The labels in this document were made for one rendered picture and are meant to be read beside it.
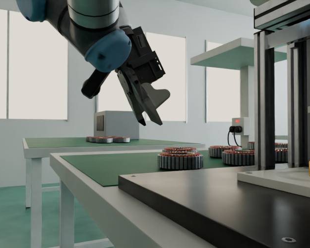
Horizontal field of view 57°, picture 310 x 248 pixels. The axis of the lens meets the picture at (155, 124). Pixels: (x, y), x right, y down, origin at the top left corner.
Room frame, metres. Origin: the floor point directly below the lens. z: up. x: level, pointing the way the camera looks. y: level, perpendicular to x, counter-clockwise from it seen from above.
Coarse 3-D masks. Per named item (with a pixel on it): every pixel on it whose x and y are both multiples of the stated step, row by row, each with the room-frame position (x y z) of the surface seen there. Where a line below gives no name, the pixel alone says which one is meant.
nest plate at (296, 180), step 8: (288, 168) 0.47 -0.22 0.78; (296, 168) 0.47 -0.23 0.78; (304, 168) 0.47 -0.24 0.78; (240, 176) 0.42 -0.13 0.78; (248, 176) 0.41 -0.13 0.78; (256, 176) 0.39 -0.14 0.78; (264, 176) 0.39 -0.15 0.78; (272, 176) 0.39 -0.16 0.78; (280, 176) 0.39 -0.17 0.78; (288, 176) 0.39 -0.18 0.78; (296, 176) 0.39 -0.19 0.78; (304, 176) 0.39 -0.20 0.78; (256, 184) 0.39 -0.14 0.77; (264, 184) 0.38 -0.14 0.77; (272, 184) 0.37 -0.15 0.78; (280, 184) 0.36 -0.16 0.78; (288, 184) 0.35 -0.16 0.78; (296, 184) 0.34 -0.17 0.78; (304, 184) 0.34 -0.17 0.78; (296, 192) 0.34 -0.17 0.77; (304, 192) 0.33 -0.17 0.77
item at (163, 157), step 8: (168, 152) 0.74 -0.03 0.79; (176, 152) 0.75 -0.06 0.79; (184, 152) 0.74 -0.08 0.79; (192, 152) 0.73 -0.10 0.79; (160, 160) 0.68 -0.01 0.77; (168, 160) 0.66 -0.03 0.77; (176, 160) 0.65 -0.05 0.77; (184, 160) 0.65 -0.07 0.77; (192, 160) 0.66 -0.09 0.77; (200, 160) 0.68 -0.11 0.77; (168, 168) 0.66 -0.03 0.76; (176, 168) 0.65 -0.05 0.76; (184, 168) 0.65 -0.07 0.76; (192, 168) 0.66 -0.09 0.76
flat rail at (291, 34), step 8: (296, 24) 0.53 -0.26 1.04; (304, 24) 0.51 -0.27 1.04; (280, 32) 0.56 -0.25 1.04; (288, 32) 0.54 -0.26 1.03; (296, 32) 0.53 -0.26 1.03; (304, 32) 0.51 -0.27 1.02; (272, 40) 0.58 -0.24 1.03; (280, 40) 0.56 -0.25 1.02; (288, 40) 0.54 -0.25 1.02; (296, 40) 0.53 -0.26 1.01; (272, 48) 0.58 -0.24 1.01
